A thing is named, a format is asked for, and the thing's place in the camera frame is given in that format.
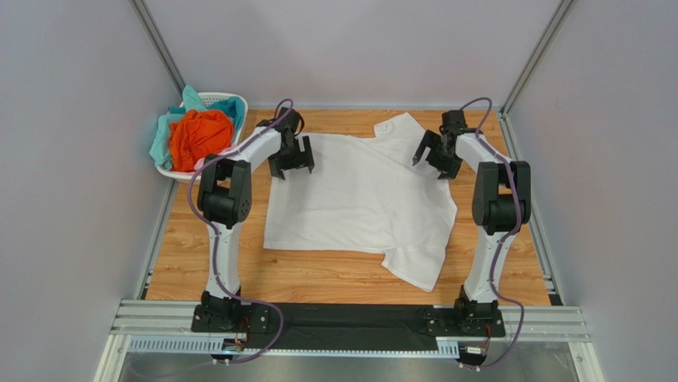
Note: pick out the aluminium frame rail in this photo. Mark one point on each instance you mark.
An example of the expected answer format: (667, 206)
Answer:
(165, 327)

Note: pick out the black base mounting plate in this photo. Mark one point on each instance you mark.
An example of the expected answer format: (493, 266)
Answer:
(351, 327)

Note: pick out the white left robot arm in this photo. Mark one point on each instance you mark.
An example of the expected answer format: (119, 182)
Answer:
(225, 200)

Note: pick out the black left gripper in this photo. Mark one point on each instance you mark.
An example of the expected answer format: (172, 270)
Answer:
(304, 158)

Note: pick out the teal t-shirt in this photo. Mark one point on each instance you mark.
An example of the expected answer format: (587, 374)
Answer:
(202, 125)

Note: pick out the orange t-shirt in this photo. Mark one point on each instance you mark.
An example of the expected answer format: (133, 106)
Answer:
(196, 135)

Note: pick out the white plastic laundry basket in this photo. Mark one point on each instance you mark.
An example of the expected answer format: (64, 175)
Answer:
(233, 105)

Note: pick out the pink t-shirt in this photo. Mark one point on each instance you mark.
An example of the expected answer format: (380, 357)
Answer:
(209, 157)

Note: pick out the white t-shirt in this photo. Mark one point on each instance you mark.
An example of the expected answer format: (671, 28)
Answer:
(366, 194)

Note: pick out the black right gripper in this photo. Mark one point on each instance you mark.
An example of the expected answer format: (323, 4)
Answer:
(439, 153)

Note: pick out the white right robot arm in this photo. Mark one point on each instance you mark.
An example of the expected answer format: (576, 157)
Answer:
(501, 206)

